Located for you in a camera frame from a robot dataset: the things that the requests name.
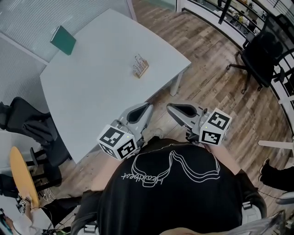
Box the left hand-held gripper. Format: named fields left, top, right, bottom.
left=97, top=102, right=154, bottom=161

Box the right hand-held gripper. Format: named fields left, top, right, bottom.
left=166, top=102, right=232, bottom=146

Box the wooden table card holder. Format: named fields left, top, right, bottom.
left=133, top=62, right=150, bottom=79

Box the printed paper sheet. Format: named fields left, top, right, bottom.
left=132, top=53, right=146, bottom=73

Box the person's left forearm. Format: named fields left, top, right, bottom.
left=90, top=155, right=126, bottom=191

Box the person's right forearm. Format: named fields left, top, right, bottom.
left=205, top=143, right=242, bottom=177

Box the person's grey shoe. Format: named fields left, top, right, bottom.
left=148, top=128, right=165, bottom=140

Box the white office table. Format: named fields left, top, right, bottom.
left=39, top=8, right=192, bottom=164

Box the black mesh office chair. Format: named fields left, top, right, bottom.
left=226, top=13, right=285, bottom=94

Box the black jacket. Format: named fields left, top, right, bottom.
left=21, top=114, right=58, bottom=148

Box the green hardcover book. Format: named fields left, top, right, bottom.
left=50, top=25, right=77, bottom=56

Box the black metal railing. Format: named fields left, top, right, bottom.
left=183, top=0, right=294, bottom=139

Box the black padded office chair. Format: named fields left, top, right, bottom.
left=0, top=96, right=72, bottom=168

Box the person with head camera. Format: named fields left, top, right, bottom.
left=70, top=137, right=267, bottom=235

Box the wooden desk with white frame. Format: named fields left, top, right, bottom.
left=258, top=140, right=294, bottom=150

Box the grey harness strap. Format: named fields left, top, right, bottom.
left=242, top=201, right=262, bottom=225
left=83, top=221, right=100, bottom=235

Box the round wooden pedestal table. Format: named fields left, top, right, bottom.
left=10, top=146, right=63, bottom=207

